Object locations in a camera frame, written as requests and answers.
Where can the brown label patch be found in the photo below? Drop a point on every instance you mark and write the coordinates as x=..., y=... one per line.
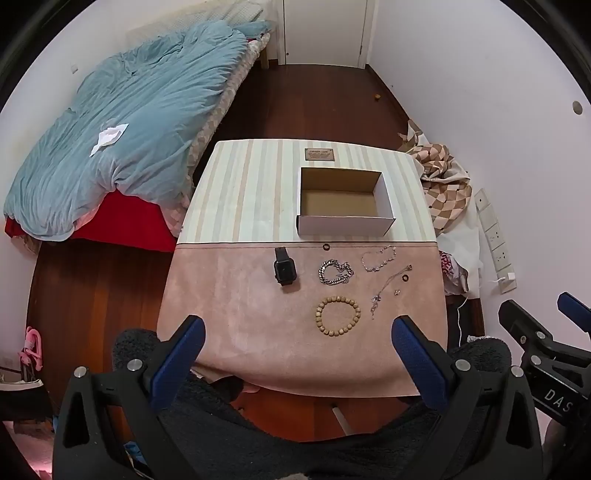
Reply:
x=319, y=154

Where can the red bed sheet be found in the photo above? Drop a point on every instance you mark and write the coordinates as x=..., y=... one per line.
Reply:
x=127, y=221

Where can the pink item by wall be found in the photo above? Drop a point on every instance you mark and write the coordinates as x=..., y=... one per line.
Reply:
x=30, y=356

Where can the teal duvet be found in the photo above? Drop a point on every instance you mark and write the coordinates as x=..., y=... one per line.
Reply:
x=130, y=128

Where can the white wall socket strip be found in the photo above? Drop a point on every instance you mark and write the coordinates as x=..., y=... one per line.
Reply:
x=495, y=238

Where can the white door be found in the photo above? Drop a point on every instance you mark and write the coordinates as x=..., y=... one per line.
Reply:
x=332, y=33

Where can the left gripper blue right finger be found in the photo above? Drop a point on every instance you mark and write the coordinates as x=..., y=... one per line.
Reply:
x=426, y=362

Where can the checkered beige cloth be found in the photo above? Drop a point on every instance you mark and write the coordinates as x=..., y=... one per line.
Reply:
x=447, y=186

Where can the white charger with cable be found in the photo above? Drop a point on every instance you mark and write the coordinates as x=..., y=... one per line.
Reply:
x=503, y=281

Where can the white red printed bag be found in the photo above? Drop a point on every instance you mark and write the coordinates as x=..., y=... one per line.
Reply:
x=455, y=277

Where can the white paper on duvet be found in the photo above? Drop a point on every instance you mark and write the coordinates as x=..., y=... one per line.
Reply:
x=108, y=137

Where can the white cardboard box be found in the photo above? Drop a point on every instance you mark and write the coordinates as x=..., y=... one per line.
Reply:
x=340, y=202

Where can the black smart watch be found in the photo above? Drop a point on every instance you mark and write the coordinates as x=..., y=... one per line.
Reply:
x=284, y=267

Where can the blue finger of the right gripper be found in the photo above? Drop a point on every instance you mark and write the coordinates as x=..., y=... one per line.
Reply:
x=522, y=326
x=575, y=310

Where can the brown cardboard pieces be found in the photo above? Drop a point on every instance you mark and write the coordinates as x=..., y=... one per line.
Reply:
x=414, y=137

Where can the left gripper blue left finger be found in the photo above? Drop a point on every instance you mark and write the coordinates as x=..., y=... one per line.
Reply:
x=171, y=361

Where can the pink and striped table mat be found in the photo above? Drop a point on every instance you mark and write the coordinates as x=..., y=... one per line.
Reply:
x=329, y=333

